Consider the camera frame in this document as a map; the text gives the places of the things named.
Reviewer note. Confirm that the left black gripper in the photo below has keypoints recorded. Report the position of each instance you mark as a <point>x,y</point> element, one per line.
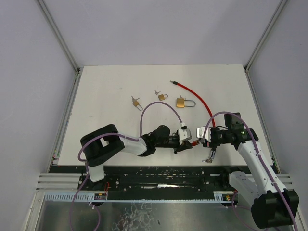
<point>179,145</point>

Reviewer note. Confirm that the large brass padlock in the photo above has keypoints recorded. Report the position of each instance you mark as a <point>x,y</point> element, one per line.
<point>183,102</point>

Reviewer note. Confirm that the small brass padlock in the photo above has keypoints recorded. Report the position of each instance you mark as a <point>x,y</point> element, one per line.
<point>136,103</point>
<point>162,97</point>

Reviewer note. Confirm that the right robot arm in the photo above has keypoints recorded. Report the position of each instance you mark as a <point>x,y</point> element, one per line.
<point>271,203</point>

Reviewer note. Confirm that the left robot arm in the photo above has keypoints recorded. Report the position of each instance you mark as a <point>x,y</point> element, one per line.
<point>104,143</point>

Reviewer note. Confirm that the red cable lock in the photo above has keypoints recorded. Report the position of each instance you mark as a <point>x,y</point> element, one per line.
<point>213,151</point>

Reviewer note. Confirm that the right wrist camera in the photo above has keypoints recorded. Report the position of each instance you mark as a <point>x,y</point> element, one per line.
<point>203,134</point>

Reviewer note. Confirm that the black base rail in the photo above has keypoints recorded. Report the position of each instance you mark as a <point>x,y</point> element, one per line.
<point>163,183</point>

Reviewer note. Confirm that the right aluminium frame post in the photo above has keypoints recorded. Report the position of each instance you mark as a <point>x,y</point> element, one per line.
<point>278,11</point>

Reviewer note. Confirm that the aluminium frame post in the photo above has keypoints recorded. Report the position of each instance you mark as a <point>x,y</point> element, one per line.
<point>278,11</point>
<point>57,33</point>

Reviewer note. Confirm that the left aluminium frame post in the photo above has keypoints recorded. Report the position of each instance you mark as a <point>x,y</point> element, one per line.
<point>57,33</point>

